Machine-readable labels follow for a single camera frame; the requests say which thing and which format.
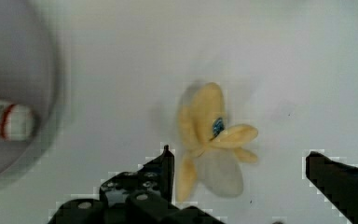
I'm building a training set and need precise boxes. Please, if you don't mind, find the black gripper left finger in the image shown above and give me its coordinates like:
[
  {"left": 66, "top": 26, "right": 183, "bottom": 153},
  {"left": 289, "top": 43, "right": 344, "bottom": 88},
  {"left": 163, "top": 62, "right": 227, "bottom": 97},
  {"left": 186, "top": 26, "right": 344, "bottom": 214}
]
[{"left": 47, "top": 146, "right": 225, "bottom": 224}]

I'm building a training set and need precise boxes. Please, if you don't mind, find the grey round plate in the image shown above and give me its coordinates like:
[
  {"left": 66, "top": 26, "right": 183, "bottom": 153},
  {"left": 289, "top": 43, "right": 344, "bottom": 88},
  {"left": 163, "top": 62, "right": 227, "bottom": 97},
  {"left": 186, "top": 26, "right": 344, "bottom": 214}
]
[{"left": 0, "top": 0, "right": 62, "bottom": 182}]

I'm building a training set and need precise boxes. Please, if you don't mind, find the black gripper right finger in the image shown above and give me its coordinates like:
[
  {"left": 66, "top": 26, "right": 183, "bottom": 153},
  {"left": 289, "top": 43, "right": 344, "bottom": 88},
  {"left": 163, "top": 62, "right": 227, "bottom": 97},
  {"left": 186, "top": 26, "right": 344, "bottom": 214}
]
[{"left": 305, "top": 151, "right": 358, "bottom": 224}]

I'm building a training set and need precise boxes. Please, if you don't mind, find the red ketchup bottle toy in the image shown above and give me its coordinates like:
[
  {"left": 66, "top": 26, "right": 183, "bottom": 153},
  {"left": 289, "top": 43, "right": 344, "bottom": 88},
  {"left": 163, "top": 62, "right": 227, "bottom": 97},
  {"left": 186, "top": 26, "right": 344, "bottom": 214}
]
[{"left": 0, "top": 99, "right": 35, "bottom": 141}]

